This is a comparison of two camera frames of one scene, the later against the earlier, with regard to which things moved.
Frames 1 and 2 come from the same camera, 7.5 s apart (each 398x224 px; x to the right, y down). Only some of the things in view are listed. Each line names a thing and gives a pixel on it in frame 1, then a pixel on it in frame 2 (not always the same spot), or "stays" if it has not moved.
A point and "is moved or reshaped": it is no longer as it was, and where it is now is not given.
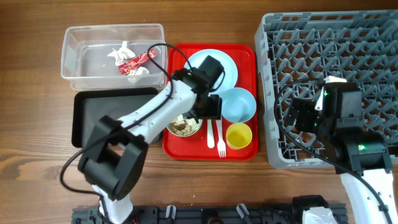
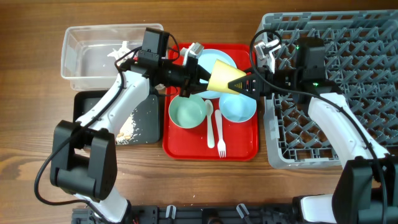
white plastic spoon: [210, 136] stays
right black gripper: [300, 106] -> [252, 88]
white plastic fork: [221, 145] stays
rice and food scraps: [182, 126] is moved or reshaped
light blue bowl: [239, 104] stays
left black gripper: [215, 111] -> [191, 84]
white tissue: [123, 53] stays
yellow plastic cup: [239, 135] -> [221, 74]
